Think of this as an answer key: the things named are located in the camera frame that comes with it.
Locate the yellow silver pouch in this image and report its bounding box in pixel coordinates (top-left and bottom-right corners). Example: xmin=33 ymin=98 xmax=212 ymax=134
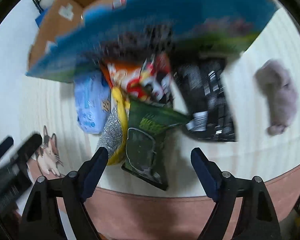
xmin=96 ymin=87 xmax=130 ymax=166

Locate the green snack packet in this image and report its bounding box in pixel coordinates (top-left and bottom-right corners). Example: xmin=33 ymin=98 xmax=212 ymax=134
xmin=121 ymin=100 xmax=190 ymax=191

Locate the light blue tissue pack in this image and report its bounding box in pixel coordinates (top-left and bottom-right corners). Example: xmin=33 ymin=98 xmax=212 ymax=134
xmin=74 ymin=70 xmax=111 ymax=134

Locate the black snack packet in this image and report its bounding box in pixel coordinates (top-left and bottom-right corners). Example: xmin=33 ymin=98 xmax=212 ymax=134
xmin=171 ymin=57 xmax=236 ymax=142

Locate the orange noodle packet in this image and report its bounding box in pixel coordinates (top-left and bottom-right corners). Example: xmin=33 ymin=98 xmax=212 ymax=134
xmin=101 ymin=52 xmax=173 ymax=107

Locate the open cardboard box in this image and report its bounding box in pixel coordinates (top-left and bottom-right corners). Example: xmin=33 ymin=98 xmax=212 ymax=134
xmin=26 ymin=0 xmax=277 ymax=83

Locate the blue foam mat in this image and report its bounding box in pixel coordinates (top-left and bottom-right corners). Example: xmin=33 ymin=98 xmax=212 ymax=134
xmin=35 ymin=7 xmax=50 ymax=28

